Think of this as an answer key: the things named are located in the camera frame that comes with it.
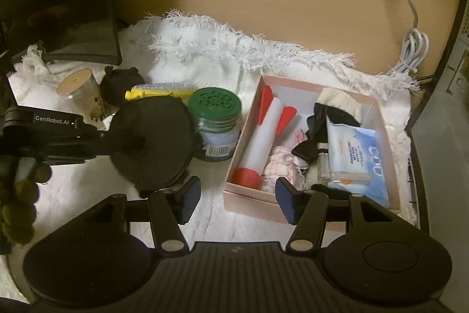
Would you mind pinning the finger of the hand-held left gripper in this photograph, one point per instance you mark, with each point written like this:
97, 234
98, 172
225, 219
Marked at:
124, 143

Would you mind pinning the red and white rocket toy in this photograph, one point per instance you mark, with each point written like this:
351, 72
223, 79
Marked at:
262, 137

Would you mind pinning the black plush toy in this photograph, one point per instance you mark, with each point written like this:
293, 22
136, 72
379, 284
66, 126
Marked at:
117, 85

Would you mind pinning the clear plastic piece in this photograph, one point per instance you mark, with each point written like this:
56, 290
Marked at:
165, 87

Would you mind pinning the black fuzzy pad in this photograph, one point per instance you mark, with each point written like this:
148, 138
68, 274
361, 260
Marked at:
157, 118

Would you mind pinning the green lid glass jar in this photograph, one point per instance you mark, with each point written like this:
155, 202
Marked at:
214, 107

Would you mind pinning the black bow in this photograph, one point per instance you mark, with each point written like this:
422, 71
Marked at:
307, 148

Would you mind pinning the blue and white tissue pack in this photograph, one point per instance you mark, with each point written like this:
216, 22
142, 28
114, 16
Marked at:
351, 148

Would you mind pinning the pink cardboard box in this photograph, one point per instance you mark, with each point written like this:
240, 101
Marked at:
249, 203

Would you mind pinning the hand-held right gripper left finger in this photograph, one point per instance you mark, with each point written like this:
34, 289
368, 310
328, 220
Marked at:
190, 199

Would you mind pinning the yellow plastic toy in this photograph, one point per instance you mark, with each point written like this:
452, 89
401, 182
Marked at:
132, 95

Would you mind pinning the black and white sock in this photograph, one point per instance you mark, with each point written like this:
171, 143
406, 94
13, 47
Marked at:
340, 104

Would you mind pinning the pink cloth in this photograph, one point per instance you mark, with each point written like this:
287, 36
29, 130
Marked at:
282, 166

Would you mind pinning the person's left hand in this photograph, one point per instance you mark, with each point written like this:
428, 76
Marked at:
22, 214

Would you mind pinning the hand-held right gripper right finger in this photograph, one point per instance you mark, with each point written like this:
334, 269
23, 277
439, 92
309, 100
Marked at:
285, 199

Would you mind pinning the clear plastic floral jar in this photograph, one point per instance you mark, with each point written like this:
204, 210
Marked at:
78, 93

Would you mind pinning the white knitted fringed blanket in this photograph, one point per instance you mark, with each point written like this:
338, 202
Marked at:
205, 52

